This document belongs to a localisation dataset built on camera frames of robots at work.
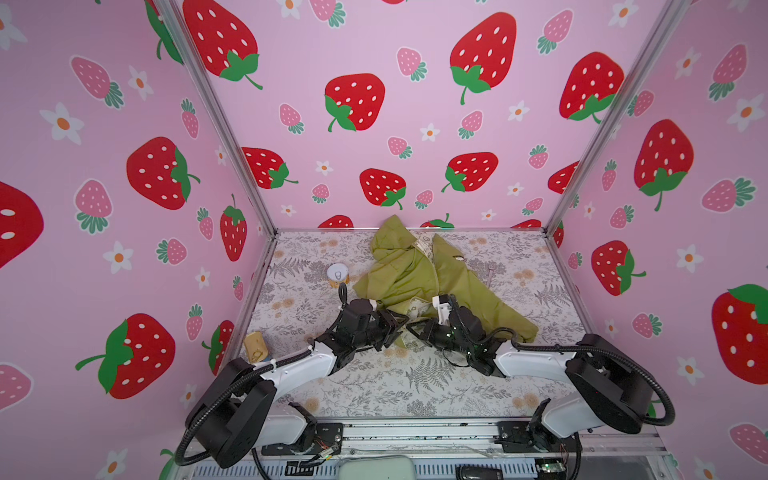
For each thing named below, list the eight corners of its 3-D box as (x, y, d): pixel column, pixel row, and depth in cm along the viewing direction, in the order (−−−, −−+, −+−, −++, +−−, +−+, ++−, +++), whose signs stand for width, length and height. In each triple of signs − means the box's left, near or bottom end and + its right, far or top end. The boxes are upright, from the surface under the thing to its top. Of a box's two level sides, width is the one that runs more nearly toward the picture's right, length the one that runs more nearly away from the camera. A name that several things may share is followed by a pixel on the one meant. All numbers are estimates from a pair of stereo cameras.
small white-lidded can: (328, 289, 105) (325, 280, 101) (331, 272, 110) (329, 262, 106) (348, 289, 105) (346, 280, 101) (350, 272, 110) (348, 262, 106)
